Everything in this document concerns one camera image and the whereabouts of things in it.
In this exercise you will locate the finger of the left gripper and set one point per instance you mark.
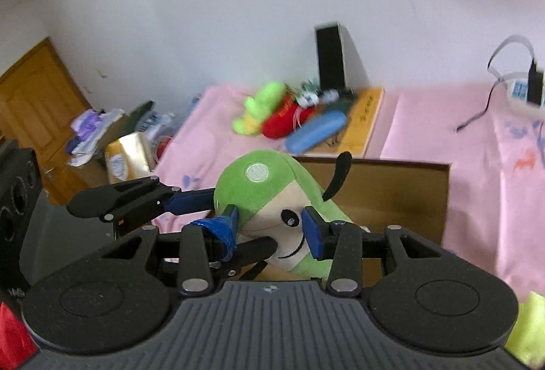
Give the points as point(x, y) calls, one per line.
point(250, 258)
point(131, 204)

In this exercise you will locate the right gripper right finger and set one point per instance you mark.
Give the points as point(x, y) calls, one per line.
point(340, 242)

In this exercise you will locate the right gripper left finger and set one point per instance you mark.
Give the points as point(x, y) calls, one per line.
point(203, 242)

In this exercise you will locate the green bean plush toy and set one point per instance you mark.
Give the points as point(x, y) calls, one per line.
point(270, 191)

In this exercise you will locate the red plush item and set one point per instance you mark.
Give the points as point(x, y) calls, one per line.
point(16, 345)

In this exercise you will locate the yellow white paper bag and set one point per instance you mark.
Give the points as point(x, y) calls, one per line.
point(129, 158)

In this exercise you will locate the brown cardboard box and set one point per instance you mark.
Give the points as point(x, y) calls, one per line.
point(380, 194)

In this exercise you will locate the wooden door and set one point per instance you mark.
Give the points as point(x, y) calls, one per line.
point(39, 101)

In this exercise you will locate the purple white bag pile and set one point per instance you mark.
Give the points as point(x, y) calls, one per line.
point(88, 129)

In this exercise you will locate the blue glasses case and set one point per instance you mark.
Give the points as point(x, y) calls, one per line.
point(315, 131)

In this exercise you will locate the yellow book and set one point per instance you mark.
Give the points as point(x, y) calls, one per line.
point(356, 135)

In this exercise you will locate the red plush chili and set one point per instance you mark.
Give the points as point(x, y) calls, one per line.
point(287, 118)

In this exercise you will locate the green yellow plush toy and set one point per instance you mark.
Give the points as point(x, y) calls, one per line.
point(259, 108)

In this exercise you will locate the small panda plush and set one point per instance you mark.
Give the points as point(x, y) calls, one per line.
point(310, 95)

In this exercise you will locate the pink deer-print cloth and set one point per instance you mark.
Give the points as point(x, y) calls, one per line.
point(460, 191)

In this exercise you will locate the black smartphone on stand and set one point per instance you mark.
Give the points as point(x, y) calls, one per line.
point(331, 57)

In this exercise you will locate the neon green haired doll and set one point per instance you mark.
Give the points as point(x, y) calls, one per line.
point(527, 339)

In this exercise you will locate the white power strip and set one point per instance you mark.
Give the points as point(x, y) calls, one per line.
point(517, 87)

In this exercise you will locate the black charger plug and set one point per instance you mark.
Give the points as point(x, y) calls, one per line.
point(535, 84)

